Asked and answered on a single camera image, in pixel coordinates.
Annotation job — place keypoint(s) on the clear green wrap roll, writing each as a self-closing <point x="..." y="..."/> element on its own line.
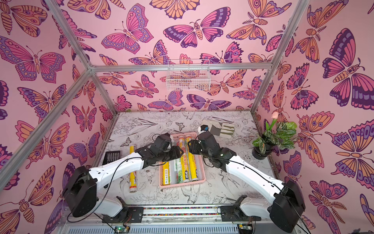
<point x="173" y="173"/>

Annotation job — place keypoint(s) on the black slotted scoop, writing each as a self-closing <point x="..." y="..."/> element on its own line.
<point x="111" y="156"/>

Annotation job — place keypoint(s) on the aluminium front rail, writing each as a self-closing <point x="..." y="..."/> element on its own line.
<point x="196" y="219"/>

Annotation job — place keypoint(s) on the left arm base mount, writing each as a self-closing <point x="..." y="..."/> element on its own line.
<point x="126" y="215"/>

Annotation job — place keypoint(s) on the yellow wrap box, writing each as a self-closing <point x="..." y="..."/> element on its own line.
<point x="191" y="160"/>

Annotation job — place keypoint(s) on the potted green plant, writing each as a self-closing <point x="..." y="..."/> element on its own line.
<point x="277" y="134"/>

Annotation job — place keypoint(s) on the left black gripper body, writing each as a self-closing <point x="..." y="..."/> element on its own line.
<point x="170" y="154"/>

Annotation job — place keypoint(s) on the yellow red wrap roll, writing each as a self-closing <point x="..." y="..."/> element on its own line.
<point x="166" y="174"/>
<point x="133" y="182"/>

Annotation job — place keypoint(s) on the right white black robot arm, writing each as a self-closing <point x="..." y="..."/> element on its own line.
<point x="284" y="203"/>

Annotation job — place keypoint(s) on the clear white wrap roll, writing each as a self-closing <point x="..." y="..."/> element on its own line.
<point x="179" y="171"/>

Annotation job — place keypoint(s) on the pink plastic basket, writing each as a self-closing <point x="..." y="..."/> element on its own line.
<point x="199" y="163"/>

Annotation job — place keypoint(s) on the white wire wall basket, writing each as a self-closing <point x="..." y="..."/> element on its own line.
<point x="188" y="74"/>

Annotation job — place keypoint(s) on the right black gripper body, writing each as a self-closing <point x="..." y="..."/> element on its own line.
<point x="194" y="146"/>

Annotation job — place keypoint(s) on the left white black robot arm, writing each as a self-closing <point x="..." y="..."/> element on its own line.
<point x="87" y="189"/>

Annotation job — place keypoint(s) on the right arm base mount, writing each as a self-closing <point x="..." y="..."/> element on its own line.
<point x="234" y="214"/>

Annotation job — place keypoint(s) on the folded beige striped cloth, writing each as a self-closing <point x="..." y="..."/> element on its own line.
<point x="220" y="129"/>

